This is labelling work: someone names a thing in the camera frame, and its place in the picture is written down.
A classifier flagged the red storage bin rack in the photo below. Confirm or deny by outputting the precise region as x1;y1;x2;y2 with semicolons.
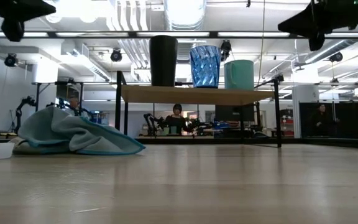
280;108;295;138

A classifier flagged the teal grey cloth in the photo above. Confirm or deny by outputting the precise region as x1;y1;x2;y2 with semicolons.
11;105;146;156

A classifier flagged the thin hanging cable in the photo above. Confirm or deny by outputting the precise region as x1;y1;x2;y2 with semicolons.
257;0;266;85

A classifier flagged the silver ventilation duct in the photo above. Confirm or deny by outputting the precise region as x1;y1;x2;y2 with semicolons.
163;0;208;63

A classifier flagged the blue storage bin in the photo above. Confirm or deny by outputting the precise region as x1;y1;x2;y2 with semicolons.
213;120;229;131

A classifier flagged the black background rig frame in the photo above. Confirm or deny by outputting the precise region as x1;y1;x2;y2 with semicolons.
31;80;85;113

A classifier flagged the teal plastic mug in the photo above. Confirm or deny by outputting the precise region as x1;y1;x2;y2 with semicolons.
224;59;255;91

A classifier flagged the blue faceted plastic tumbler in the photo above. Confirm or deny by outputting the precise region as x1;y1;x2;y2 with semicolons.
189;45;222;89

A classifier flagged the black monitor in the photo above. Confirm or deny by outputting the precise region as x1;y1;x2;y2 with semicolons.
215;104;256;138

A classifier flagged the black partition panel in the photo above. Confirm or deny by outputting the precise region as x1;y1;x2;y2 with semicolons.
299;101;358;139

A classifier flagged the dark grey tall plastic cup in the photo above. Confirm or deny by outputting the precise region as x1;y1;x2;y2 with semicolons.
149;35;179;87

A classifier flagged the black ceiling spotlight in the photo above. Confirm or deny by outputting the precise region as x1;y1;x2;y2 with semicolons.
4;53;17;68
329;51;344;63
219;39;232;62
109;49;123;63

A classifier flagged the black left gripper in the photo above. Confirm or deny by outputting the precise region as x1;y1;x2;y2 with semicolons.
0;0;57;43

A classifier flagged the wooden shelf black metal frame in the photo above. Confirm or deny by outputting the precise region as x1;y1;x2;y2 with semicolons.
115;70;282;148

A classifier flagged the person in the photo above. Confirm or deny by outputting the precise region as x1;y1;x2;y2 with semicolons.
165;103;195;135
311;103;338;138
67;96;90;119

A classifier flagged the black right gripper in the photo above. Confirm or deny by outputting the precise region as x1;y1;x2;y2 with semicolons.
277;0;358;52

